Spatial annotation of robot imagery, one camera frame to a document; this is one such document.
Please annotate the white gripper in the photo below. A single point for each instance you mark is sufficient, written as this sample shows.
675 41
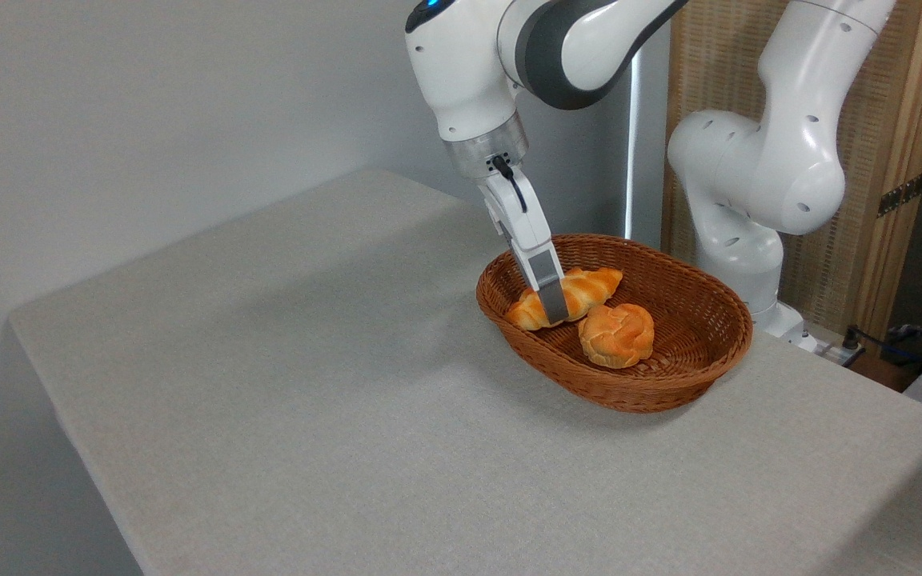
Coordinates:
521 224

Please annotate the long braided bread loaf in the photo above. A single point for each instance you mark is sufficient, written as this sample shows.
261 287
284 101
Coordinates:
589 288

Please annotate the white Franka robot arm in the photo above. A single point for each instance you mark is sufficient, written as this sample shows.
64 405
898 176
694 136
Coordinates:
461 64

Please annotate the round knotted bread roll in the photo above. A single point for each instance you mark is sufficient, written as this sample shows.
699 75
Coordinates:
617 336

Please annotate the brown wicker basket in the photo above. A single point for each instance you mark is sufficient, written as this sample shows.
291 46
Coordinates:
693 320

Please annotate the dark metal screen hinge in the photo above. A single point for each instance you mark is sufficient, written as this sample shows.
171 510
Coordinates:
901 194

